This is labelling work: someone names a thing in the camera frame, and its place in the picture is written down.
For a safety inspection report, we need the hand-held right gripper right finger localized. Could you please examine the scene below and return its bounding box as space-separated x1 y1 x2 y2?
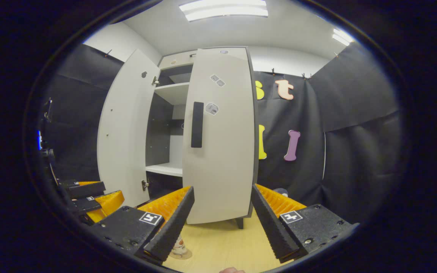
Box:
251 184 359 263

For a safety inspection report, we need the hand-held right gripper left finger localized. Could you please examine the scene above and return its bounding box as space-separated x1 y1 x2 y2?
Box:
90 186 195 264

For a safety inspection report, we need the clear bottle with red label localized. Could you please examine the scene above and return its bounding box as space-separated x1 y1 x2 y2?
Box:
171 234 188 255

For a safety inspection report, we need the round brown coaster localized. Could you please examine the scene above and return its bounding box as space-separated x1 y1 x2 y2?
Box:
168 248 192 260

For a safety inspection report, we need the white cabinet door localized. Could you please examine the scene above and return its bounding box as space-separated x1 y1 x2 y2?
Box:
97 49 161 208
182 47 259 225

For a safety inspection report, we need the white cabinet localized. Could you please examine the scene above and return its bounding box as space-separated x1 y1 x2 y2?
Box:
145 47 249 229

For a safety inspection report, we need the long ceiling light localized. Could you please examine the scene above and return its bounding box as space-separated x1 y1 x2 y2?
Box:
179 0 269 22
332 28 355 47

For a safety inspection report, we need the black door handle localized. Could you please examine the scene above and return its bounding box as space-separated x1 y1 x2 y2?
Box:
191 101 204 148

